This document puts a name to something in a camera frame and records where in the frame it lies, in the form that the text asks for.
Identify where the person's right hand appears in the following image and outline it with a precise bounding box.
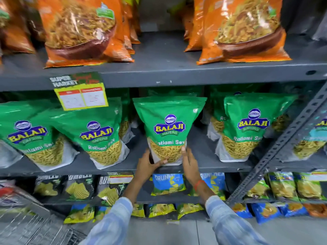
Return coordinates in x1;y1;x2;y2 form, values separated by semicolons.
181;146;203;186

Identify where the person's left hand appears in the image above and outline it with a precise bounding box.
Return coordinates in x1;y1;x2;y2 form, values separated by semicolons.
134;149;168;186

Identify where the person's left forearm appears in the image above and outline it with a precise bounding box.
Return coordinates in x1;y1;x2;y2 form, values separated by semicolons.
78;176;144;245

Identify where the person's right forearm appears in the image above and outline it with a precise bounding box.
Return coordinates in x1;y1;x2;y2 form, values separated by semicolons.
190;180;270;245

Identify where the white shelf price label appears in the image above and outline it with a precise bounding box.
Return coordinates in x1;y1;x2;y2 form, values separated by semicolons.
107;173;134;184
306;171;327;182

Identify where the yellow green chip packet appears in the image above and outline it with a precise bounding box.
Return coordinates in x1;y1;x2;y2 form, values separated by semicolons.
63;204;95;224
131;203;146;218
94;206;111;222
176;203;205;220
148;203;177;219

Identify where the black chip packet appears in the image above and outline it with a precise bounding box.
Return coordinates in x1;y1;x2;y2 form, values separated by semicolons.
97;175;134;206
64;175;95;201
34;175;65;197

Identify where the row of green packets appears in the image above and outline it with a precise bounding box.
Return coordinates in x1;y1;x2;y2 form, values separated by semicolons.
0;84;327;174

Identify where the small blue chip packet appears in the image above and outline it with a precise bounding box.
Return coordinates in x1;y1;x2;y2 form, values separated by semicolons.
251;203;282;224
279;203;308;218
231;203;253;219

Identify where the green yellow snack packet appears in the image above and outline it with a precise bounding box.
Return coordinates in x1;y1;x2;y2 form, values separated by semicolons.
245;176;272;200
295;172;327;202
267;172;300;202

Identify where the grey metal shelf rack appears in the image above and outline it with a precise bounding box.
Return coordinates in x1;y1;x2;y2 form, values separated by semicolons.
0;0;327;221

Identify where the grey perforated metal upright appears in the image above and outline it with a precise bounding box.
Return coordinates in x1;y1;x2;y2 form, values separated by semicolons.
226;83;327;205

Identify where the yellow price tag sign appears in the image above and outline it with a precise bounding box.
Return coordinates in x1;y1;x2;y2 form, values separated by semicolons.
50;71;109;111

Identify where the small orange chip packet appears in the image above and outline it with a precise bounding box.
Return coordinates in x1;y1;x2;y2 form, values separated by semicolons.
303;203;327;219

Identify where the row of orange packets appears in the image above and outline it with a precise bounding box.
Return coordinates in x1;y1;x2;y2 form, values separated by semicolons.
0;0;292;69

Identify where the wire shopping cart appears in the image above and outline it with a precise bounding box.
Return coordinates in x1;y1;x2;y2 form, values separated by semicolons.
0;179;88;245

